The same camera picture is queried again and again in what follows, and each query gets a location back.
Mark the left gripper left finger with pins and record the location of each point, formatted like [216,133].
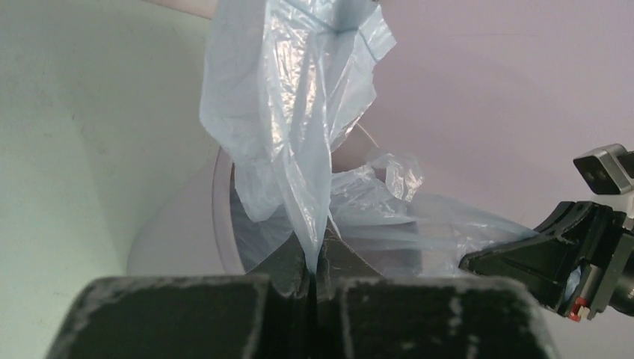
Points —
[261,314]

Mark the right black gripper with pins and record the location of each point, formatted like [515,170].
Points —
[579,263]

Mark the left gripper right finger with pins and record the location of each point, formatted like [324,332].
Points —
[360,314]

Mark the grey round trash bin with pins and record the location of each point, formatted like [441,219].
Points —
[203,230]

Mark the light blue plastic trash bag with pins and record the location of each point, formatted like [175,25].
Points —
[285,83]

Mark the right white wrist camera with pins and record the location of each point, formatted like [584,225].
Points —
[608,172]

